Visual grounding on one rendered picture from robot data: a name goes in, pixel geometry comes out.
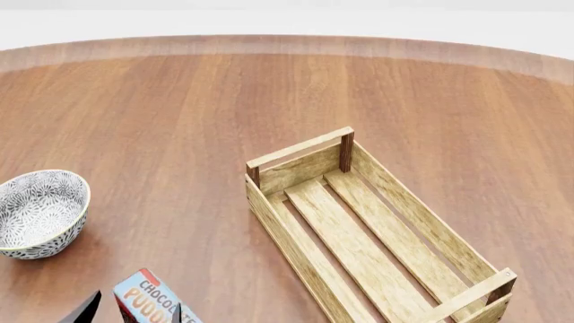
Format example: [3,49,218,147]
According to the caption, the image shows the chocolate pudding box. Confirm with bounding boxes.
[112,267,205,323]

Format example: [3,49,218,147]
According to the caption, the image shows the wooden slatted crate tray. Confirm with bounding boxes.
[244,126,518,323]

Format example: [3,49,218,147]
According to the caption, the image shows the grey floral patterned bowl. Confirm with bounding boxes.
[0,169,92,261]

